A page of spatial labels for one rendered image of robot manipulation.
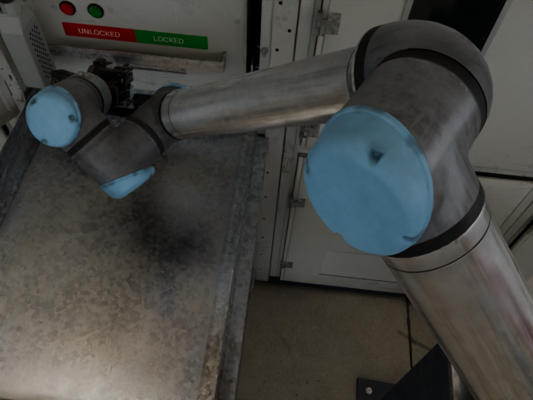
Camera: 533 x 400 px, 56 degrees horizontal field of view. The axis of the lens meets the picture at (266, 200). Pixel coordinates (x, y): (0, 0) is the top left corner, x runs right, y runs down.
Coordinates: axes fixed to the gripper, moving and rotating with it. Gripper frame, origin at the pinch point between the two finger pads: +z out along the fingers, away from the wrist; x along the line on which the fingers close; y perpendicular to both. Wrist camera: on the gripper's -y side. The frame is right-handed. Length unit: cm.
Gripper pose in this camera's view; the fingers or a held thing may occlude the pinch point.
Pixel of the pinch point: (114, 72)
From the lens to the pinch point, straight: 120.7
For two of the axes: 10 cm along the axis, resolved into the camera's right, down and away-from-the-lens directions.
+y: 9.9, 1.1, -0.2
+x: 0.9, -9.0, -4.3
